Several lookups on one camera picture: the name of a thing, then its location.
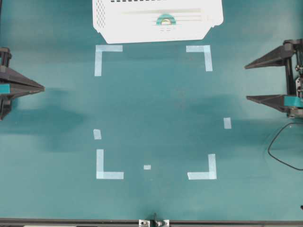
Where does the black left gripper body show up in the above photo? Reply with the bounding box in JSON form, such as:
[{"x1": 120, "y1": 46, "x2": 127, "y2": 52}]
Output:
[{"x1": 0, "y1": 47, "x2": 12, "y2": 121}]

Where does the tape corner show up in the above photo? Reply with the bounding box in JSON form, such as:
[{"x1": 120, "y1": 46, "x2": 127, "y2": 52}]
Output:
[
  {"x1": 94, "y1": 44, "x2": 123, "y2": 77},
  {"x1": 186, "y1": 45, "x2": 213, "y2": 72},
  {"x1": 96, "y1": 149, "x2": 124, "y2": 180},
  {"x1": 187, "y1": 153, "x2": 217, "y2": 181}
]

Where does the bottom left tape corner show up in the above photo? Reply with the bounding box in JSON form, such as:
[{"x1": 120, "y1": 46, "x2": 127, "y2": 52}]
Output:
[{"x1": 96, "y1": 149, "x2": 124, "y2": 180}]

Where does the white plastic basket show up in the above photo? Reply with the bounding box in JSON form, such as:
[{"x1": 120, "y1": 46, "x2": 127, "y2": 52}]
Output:
[{"x1": 92, "y1": 0, "x2": 223, "y2": 44}]

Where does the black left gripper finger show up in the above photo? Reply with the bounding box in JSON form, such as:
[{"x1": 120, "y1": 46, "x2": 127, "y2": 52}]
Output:
[
  {"x1": 0, "y1": 86, "x2": 45, "y2": 96},
  {"x1": 0, "y1": 66, "x2": 44, "y2": 88}
]

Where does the teal tape roll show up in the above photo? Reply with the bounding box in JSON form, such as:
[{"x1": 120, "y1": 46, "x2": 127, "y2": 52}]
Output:
[{"x1": 156, "y1": 14, "x2": 177, "y2": 26}]

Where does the small tape marker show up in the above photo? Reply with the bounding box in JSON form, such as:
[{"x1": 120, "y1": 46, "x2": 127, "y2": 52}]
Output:
[
  {"x1": 223, "y1": 117, "x2": 232, "y2": 129},
  {"x1": 93, "y1": 129, "x2": 102, "y2": 140},
  {"x1": 143, "y1": 165, "x2": 151, "y2": 170}
]

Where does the top right tape corner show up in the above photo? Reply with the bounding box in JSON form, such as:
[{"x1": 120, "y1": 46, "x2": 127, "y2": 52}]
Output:
[{"x1": 186, "y1": 45, "x2": 213, "y2": 72}]

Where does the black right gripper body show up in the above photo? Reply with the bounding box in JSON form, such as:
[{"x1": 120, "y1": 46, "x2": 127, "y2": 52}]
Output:
[{"x1": 284, "y1": 39, "x2": 303, "y2": 118}]

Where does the bottom right tape corner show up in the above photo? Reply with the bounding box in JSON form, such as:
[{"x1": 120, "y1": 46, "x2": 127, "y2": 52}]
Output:
[{"x1": 187, "y1": 153, "x2": 217, "y2": 181}]

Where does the black cable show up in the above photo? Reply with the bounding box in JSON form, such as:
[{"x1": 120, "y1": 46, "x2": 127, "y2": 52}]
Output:
[{"x1": 267, "y1": 122, "x2": 303, "y2": 171}]

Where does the top left tape corner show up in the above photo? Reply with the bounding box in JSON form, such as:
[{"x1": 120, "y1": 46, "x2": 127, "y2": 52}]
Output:
[{"x1": 94, "y1": 44, "x2": 123, "y2": 77}]

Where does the small tape marker left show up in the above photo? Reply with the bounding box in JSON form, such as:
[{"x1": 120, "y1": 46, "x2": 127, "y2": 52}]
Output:
[{"x1": 93, "y1": 129, "x2": 102, "y2": 140}]

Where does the small tape marker bottom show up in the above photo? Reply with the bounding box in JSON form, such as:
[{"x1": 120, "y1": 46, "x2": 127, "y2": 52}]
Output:
[{"x1": 143, "y1": 165, "x2": 151, "y2": 170}]

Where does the black table frame rail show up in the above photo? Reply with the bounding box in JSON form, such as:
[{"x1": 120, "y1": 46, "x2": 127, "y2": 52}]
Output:
[{"x1": 0, "y1": 218, "x2": 303, "y2": 227}]

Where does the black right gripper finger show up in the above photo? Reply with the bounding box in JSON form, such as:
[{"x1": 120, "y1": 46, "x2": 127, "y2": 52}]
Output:
[
  {"x1": 246, "y1": 95, "x2": 303, "y2": 109},
  {"x1": 244, "y1": 44, "x2": 294, "y2": 69}
]

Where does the small tape marker right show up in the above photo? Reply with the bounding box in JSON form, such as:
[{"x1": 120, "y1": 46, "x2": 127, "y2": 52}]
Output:
[{"x1": 223, "y1": 117, "x2": 232, "y2": 129}]

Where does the metal bracket at table edge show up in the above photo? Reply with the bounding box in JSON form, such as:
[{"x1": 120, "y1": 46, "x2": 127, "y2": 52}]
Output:
[{"x1": 138, "y1": 213, "x2": 170, "y2": 227}]

